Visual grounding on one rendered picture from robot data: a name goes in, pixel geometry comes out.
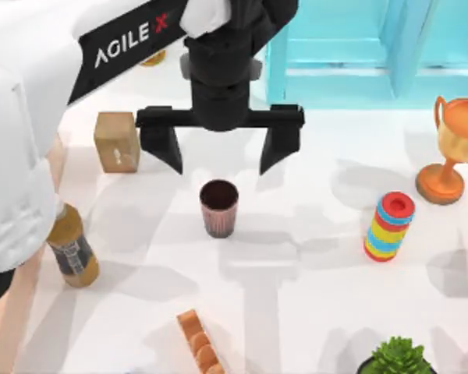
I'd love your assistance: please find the brown bread loaf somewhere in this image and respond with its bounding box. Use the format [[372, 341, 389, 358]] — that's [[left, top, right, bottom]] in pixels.
[[175, 309, 224, 374]]

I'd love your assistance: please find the light blue rack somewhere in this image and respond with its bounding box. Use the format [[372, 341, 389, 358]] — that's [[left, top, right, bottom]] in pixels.
[[264, 0, 468, 103]]

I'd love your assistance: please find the golden round object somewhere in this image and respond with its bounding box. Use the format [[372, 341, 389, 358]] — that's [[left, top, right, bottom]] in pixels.
[[139, 49, 168, 69]]

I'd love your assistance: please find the brown cardboard box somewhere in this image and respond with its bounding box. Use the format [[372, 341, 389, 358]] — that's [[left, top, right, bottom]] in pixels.
[[93, 111, 142, 175]]

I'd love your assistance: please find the stack of coloured rings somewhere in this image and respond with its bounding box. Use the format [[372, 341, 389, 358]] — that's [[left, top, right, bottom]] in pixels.
[[363, 191, 417, 263]]

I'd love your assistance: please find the brown bottle with dark label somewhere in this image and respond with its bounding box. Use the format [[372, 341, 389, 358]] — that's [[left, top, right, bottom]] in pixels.
[[45, 202, 101, 290]]

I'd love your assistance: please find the green plant in dark pot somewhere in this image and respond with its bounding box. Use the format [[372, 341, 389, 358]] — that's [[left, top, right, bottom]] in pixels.
[[353, 336, 438, 374]]

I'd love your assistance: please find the pink ribbed cup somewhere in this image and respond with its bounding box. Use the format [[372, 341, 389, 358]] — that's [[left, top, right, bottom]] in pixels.
[[199, 179, 239, 239]]

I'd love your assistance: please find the orange trophy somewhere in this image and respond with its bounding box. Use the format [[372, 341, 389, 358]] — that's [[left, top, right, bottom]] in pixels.
[[414, 96, 468, 204]]

